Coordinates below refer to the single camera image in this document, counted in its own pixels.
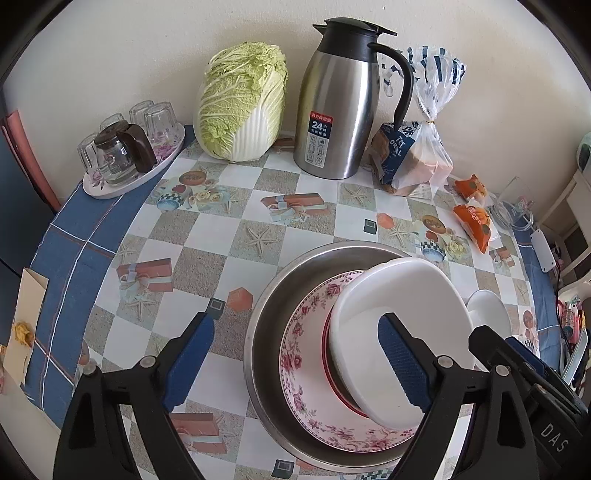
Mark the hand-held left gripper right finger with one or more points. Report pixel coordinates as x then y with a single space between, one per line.
404 364

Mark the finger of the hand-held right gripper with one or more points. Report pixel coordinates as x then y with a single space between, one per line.
487 344
526 351

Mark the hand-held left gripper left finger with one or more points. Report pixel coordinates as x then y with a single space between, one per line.
189 364

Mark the deep white square bowl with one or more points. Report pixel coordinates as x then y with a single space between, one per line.
406 295

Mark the strawberry print bowl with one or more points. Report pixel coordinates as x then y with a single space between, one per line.
328 360

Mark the stainless steel basin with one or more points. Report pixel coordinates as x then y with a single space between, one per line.
272 323

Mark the pink floral round plate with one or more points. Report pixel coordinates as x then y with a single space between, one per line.
304 350

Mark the checked printed tablecloth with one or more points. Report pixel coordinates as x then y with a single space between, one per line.
207 267

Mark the orange snack packet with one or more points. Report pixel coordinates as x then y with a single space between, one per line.
468 187
475 226

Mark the blue tablecloth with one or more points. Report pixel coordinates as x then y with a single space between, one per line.
83 240

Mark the white shelf unit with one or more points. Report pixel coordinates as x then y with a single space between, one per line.
577 194

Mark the yellow crumpled scrap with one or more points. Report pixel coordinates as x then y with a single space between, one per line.
23 333

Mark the beige paper sheet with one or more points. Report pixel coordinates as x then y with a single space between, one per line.
27 300

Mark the bagged sliced bread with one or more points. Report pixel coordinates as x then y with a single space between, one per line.
415 161

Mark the pale green round object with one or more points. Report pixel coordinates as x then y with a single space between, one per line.
584 151

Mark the oval floral tray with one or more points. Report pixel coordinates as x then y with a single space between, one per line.
164 151

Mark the dark blue cabinet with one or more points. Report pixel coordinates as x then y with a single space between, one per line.
18 207

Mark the clear drinking glass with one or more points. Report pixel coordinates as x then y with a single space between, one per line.
140 110
160 122
112 122
87 154

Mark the stainless steel thermos jug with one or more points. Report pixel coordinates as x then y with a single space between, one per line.
332 115

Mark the napa cabbage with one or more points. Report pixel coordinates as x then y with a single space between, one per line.
240 101

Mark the pink board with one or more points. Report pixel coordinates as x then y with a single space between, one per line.
27 147

